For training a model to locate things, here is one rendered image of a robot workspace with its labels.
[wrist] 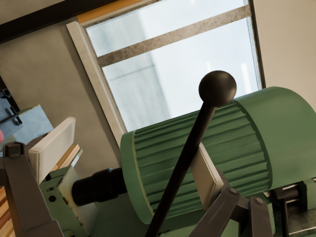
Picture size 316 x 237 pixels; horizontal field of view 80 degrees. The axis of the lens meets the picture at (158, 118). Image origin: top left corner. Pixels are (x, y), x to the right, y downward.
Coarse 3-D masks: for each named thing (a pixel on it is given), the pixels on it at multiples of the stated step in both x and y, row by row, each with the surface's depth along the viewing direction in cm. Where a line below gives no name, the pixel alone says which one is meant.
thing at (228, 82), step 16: (208, 80) 17; (224, 80) 16; (208, 96) 17; (224, 96) 17; (208, 112) 18; (192, 128) 19; (192, 144) 19; (176, 176) 21; (176, 192) 21; (160, 208) 22; (160, 224) 23
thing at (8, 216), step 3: (6, 213) 36; (9, 213) 37; (3, 216) 35; (6, 216) 36; (9, 216) 37; (0, 219) 35; (3, 219) 35; (6, 219) 36; (0, 222) 35; (3, 222) 35; (0, 225) 34; (3, 225) 35; (0, 228) 34
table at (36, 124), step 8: (24, 112) 55; (32, 112) 58; (40, 112) 62; (24, 120) 54; (32, 120) 57; (40, 120) 61; (48, 120) 64; (24, 128) 53; (32, 128) 56; (40, 128) 59; (48, 128) 63; (16, 136) 50; (24, 136) 52; (32, 136) 55; (40, 136) 58; (0, 152) 44
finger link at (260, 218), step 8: (256, 200) 14; (248, 208) 14; (256, 208) 13; (264, 208) 13; (256, 216) 12; (264, 216) 13; (240, 224) 14; (248, 224) 12; (256, 224) 12; (264, 224) 12; (240, 232) 13; (248, 232) 12; (256, 232) 11; (264, 232) 11; (272, 232) 11
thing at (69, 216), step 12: (60, 168) 40; (72, 168) 40; (60, 180) 35; (72, 180) 39; (48, 192) 34; (60, 192) 34; (48, 204) 35; (60, 204) 35; (72, 204) 36; (60, 216) 36; (72, 216) 36; (84, 216) 39; (96, 216) 43; (72, 228) 37; (84, 228) 38
